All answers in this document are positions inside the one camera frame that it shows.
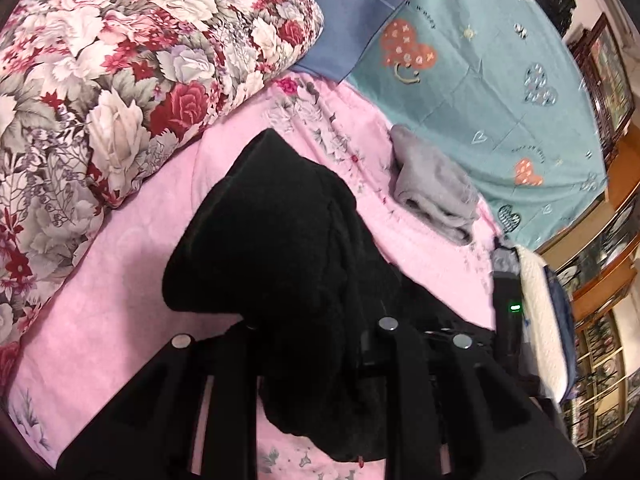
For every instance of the pink floral bed sheet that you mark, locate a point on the pink floral bed sheet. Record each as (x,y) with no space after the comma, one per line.
(109,318)

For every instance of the black pants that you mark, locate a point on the black pants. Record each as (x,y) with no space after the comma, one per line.
(279,242)

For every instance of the teal heart print blanket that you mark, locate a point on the teal heart print blanket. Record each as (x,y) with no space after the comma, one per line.
(492,84)

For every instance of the wooden display cabinet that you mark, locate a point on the wooden display cabinet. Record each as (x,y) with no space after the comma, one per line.
(596,260)

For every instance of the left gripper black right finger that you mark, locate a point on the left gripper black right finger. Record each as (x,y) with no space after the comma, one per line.
(449,409)

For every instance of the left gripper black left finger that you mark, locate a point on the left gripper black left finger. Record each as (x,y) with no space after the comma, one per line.
(189,413)

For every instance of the dark blue garment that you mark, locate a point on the dark blue garment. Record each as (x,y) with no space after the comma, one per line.
(564,317)

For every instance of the folded grey garment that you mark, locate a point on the folded grey garment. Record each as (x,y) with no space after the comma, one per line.
(433,187)

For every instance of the cream quilted blanket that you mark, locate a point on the cream quilted blanket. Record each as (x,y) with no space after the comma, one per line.
(542,327)

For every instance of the red floral quilt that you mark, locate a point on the red floral quilt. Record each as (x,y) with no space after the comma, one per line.
(96,95)

